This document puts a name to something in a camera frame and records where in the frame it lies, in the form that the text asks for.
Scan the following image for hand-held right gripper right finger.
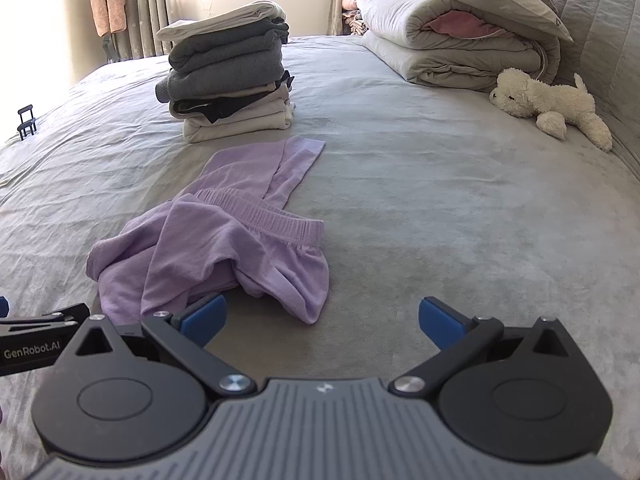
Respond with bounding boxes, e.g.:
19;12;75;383
391;296;581;398

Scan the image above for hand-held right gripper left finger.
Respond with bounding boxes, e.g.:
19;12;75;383
64;294;256;402

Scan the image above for purple pants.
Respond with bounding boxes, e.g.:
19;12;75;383
86;136;331;326

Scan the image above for stack of folded clothes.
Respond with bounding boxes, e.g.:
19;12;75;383
155;0;296;143

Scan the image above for grey bed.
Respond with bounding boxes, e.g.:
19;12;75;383
0;35;640;480

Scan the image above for small black phone stand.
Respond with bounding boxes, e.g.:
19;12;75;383
16;104;38;140

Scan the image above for white plush dog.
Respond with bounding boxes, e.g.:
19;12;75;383
489;67;613;153

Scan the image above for folded light grey quilt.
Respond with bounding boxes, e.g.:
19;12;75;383
356;0;562;93

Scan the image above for brown patterned cloth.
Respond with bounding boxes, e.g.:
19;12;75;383
342;10;368;37

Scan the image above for grey quilted headboard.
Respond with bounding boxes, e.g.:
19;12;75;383
525;0;640;181

